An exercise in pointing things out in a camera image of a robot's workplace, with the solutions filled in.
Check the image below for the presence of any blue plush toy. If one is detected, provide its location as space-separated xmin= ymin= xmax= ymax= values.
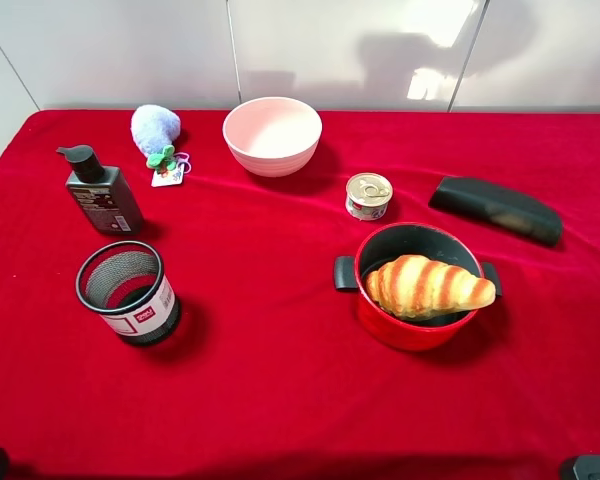
xmin=130 ymin=104 xmax=181 ymax=170

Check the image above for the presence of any black mesh pen holder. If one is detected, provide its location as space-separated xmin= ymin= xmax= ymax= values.
xmin=75 ymin=241 xmax=181 ymax=347

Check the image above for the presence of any golden croissant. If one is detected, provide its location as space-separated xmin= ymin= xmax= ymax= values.
xmin=365 ymin=255 xmax=496 ymax=322

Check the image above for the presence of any red cooking pot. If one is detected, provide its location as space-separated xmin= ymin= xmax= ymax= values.
xmin=334 ymin=222 xmax=502 ymax=351

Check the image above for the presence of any small tin can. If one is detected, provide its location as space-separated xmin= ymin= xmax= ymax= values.
xmin=345 ymin=172 xmax=393 ymax=221

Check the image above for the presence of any black object bottom right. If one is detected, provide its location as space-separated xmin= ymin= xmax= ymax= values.
xmin=559 ymin=454 xmax=600 ymax=480

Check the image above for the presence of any colourful paper tag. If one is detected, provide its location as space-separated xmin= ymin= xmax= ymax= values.
xmin=151 ymin=152 xmax=192 ymax=188

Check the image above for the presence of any pink ribbed bowl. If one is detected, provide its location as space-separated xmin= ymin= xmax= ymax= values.
xmin=222 ymin=97 xmax=322 ymax=178

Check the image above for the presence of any red velvet tablecloth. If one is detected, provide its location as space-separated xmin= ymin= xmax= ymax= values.
xmin=0 ymin=110 xmax=600 ymax=479

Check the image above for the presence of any black curved case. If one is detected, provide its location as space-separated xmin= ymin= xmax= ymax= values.
xmin=429 ymin=177 xmax=563 ymax=247

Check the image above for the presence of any dark pump dispenser bottle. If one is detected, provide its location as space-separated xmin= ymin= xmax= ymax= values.
xmin=56 ymin=145 xmax=144 ymax=235

